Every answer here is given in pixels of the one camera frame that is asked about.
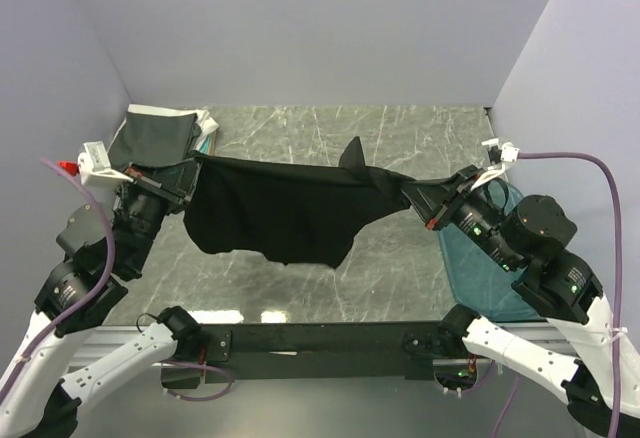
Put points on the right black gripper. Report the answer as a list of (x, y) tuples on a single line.
[(429, 197)]

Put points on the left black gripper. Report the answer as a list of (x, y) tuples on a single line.
[(175, 183)]

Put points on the black t shirt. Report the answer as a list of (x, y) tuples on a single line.
[(291, 213)]

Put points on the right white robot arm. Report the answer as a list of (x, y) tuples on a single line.
[(600, 384)]

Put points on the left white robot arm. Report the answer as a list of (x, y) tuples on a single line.
[(105, 244)]

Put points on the teal folded shirt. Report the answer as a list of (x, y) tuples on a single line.
[(203, 147)]

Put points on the dark green folded shirt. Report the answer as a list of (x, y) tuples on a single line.
[(152, 141)]

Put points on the white folded shirt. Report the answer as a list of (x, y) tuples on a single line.
[(204, 119)]

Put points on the teal plastic bin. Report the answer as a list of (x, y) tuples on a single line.
[(476, 281)]

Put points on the black base beam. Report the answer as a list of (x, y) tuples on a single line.
[(417, 365)]

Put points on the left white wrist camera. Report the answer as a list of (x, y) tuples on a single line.
[(93, 167)]

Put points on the aluminium rail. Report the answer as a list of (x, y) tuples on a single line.
[(342, 342)]

